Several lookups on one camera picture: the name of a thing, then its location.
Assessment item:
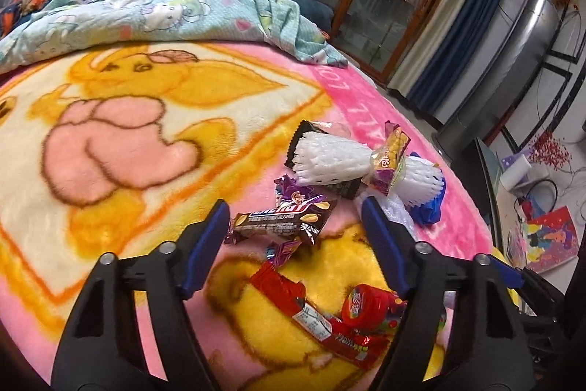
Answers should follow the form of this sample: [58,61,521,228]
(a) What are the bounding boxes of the brown chocolate bar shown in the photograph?
[223,199,328,245]

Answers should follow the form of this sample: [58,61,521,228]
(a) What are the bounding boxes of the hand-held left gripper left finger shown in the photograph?
[51,199,231,391]

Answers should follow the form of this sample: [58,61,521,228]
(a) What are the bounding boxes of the blue curtain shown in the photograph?
[389,0,523,117]

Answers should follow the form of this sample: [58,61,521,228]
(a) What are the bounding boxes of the red berry branches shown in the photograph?
[526,130,573,172]

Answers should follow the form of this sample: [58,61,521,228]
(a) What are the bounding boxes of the red snack wrapper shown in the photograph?
[251,260,390,371]

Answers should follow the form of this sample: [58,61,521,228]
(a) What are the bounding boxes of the white foam fruit net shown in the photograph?
[398,155,447,209]
[293,132,374,185]

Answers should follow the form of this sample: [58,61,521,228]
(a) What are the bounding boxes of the red candy tube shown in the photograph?
[341,283,447,334]

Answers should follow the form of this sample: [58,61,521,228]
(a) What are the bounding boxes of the dark flat panel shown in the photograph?
[451,137,504,250]

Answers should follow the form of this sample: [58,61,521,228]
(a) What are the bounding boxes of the light blue printed quilt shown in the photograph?
[0,0,349,73]

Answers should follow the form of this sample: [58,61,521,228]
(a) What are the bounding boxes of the pink printed blanket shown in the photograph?
[0,40,500,391]

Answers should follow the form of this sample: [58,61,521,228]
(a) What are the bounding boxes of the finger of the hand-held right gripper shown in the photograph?
[489,254,568,330]

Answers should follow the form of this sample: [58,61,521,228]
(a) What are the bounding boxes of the clear plastic bag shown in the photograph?
[380,194,417,240]

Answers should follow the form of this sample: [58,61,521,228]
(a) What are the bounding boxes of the purple gold candy wrapper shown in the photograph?
[364,123,410,195]

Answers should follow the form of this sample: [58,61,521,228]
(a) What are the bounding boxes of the white box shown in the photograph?
[499,153,550,192]

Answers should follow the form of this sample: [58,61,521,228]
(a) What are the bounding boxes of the small purple candy wrapper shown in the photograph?
[266,237,303,268]

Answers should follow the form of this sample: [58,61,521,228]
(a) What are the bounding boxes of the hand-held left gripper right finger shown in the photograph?
[361,195,536,391]

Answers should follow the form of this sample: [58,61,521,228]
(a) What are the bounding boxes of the grey standing air conditioner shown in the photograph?
[435,0,561,154]

